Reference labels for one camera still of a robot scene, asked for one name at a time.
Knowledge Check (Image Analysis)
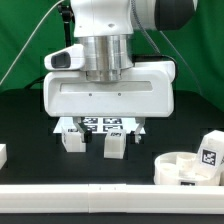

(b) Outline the white round stool seat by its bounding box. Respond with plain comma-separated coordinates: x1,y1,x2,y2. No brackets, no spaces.
154,152,224,186

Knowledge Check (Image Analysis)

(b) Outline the white marker sheet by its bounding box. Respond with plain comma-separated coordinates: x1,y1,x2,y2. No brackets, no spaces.
54,117,138,134

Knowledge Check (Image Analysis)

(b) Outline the white left side block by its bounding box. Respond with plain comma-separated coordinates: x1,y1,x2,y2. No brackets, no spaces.
0,144,7,170

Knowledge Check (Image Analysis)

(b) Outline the white cable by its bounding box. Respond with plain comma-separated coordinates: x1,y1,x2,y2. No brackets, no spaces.
0,0,66,86

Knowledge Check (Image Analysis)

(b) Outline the black camera stand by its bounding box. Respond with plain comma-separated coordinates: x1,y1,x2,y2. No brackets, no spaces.
58,3,74,47

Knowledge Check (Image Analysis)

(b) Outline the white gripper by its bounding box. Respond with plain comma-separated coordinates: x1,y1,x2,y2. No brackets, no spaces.
44,61,175,144

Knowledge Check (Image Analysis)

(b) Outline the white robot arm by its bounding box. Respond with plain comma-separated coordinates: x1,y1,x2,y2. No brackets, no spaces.
44,0,198,143

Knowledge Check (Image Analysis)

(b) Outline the white front rail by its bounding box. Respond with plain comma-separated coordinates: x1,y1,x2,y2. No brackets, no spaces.
0,184,224,214

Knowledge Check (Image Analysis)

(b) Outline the black cable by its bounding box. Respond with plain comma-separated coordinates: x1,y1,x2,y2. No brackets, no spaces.
23,78,46,90

